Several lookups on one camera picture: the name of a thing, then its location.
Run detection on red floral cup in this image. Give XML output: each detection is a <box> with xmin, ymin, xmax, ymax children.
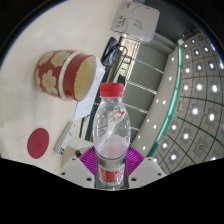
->
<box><xmin>33</xmin><ymin>49</ymin><xmax>98</xmax><ymax>103</ymax></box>

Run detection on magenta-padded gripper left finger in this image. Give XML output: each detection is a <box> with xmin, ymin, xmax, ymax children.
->
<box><xmin>59</xmin><ymin>146</ymin><xmax>99</xmax><ymax>189</ymax></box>

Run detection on white printed carton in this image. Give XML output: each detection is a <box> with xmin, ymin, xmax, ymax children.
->
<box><xmin>110</xmin><ymin>0</ymin><xmax>161</xmax><ymax>44</ymax></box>

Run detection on clear red-capped water bottle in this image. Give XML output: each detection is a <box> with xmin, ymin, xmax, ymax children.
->
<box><xmin>92</xmin><ymin>82</ymin><xmax>132</xmax><ymax>190</ymax></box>

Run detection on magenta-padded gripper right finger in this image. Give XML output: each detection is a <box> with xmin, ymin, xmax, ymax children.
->
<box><xmin>124</xmin><ymin>147</ymin><xmax>167</xmax><ymax>190</ymax></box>

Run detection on flat round red coaster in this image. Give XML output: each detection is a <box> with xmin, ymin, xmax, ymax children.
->
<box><xmin>26</xmin><ymin>127</ymin><xmax>51</xmax><ymax>160</ymax></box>

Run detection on white remote control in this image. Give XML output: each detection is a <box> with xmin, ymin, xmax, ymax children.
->
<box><xmin>53</xmin><ymin>121</ymin><xmax>77</xmax><ymax>157</ymax></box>

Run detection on round ceiling lights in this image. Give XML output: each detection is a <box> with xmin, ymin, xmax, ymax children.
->
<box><xmin>133</xmin><ymin>29</ymin><xmax>224</xmax><ymax>164</ymax></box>

